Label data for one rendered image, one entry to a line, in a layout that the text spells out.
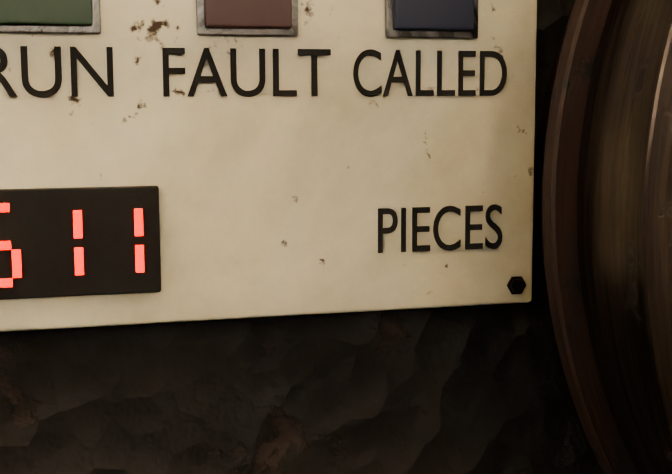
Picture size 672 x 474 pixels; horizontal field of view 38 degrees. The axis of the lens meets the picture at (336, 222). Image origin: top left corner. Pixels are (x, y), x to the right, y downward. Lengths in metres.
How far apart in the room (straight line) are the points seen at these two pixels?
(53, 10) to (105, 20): 0.02
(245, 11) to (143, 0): 0.04
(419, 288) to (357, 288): 0.03
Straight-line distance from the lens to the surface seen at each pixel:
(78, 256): 0.41
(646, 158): 0.33
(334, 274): 0.43
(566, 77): 0.39
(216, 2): 0.41
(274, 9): 0.42
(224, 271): 0.42
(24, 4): 0.41
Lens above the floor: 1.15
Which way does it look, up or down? 7 degrees down
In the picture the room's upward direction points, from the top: straight up
